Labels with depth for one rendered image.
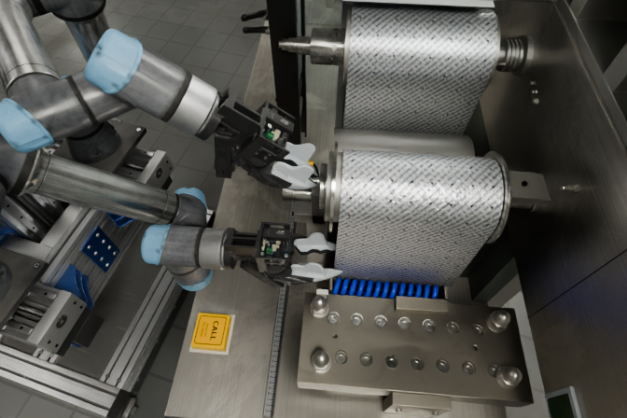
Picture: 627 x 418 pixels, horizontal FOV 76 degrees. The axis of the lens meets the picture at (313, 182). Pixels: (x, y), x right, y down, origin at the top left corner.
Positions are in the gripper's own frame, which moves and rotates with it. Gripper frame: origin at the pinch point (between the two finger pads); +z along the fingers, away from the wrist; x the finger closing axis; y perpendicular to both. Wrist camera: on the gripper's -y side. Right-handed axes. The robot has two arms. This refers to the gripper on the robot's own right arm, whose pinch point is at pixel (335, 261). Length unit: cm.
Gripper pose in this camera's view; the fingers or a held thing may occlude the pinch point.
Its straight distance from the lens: 77.2
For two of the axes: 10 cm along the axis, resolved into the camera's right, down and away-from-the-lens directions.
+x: 0.8, -8.1, 5.7
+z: 10.0, 0.7, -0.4
